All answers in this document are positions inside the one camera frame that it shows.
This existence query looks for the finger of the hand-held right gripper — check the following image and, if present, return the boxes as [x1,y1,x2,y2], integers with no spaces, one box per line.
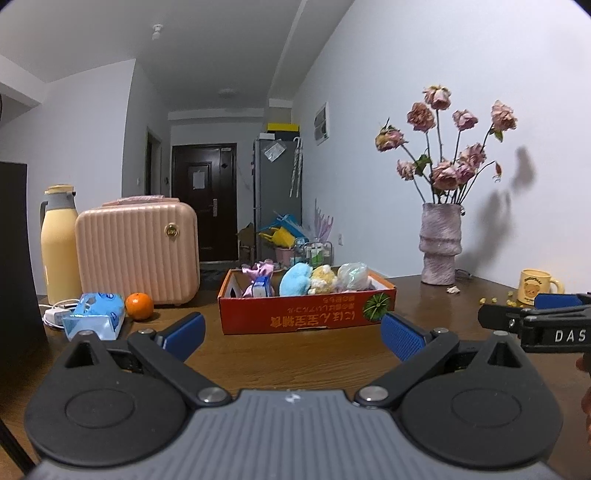
[534,294,583,309]
[478,303,591,330]

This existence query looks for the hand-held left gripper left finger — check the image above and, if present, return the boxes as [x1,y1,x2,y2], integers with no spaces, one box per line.
[58,311,232,409]

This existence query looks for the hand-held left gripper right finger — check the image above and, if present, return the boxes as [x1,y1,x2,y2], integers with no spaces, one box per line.
[355,311,530,410]

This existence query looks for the clear plastic bundle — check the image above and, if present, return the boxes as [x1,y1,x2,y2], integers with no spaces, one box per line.
[337,262,371,292]

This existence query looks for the yellow curly plush toy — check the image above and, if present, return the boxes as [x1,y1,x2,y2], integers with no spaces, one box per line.
[308,265,339,296]

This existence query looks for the pink plush toy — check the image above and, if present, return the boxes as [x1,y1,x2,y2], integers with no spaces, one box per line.
[241,260,279,298]

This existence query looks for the orange-edged cardboard box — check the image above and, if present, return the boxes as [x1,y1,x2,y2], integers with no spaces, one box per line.
[218,269,398,335]

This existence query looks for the blue plush toy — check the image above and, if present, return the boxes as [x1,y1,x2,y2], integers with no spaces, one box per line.
[278,262,313,297]

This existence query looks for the person's right hand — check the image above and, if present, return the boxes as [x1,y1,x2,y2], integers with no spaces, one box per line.
[575,354,591,437]

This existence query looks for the yellow petal crumbs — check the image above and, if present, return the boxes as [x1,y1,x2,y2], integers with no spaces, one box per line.
[480,290,516,306]

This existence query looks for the yellow bear mug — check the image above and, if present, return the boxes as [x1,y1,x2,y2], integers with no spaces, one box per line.
[517,269,565,306]

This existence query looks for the orange fruit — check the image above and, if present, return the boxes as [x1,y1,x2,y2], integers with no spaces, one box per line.
[124,292,154,320]

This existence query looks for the dark cloth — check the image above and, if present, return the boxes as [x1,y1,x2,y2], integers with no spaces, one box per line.
[199,270,232,291]

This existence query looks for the blue tissue pack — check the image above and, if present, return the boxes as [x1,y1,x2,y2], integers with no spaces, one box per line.
[62,292,126,341]

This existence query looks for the pink ribbed suitcase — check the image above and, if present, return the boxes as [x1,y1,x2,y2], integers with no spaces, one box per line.
[75,196,201,308]

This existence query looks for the pink ceramic vase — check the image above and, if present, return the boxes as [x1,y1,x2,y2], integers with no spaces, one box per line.
[419,202,463,286]

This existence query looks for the brown cardboard carton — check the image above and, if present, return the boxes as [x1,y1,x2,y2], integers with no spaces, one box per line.
[238,224,256,260]

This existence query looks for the dark brown entrance door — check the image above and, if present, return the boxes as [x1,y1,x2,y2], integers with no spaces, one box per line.
[172,143,238,263]

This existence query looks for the yellow bag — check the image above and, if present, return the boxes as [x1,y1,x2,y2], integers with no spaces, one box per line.
[259,226,296,248]

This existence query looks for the yellow thermos jug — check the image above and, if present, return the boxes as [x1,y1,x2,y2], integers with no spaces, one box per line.
[39,185,83,306]

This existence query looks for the bunch of dried roses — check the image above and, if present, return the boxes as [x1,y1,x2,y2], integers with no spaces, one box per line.
[375,84,518,206]

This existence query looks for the grey refrigerator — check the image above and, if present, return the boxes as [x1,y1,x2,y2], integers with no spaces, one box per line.
[253,137,303,232]

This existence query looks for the grey side door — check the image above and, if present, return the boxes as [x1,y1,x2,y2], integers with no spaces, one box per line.
[145,127,164,197]

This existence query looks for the black panel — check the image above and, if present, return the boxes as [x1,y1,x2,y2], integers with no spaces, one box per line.
[0,161,49,367]

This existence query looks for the clear folded umbrella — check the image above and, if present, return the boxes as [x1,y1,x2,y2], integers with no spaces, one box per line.
[289,137,304,198]

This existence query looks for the wire trolley with bottles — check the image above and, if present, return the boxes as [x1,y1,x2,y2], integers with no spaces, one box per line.
[302,241,334,269]

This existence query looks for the white charger with cable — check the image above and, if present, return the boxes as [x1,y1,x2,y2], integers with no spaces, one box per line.
[42,300,81,331]

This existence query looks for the purple wall decoration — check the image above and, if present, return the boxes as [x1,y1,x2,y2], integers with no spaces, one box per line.
[314,198,335,241]

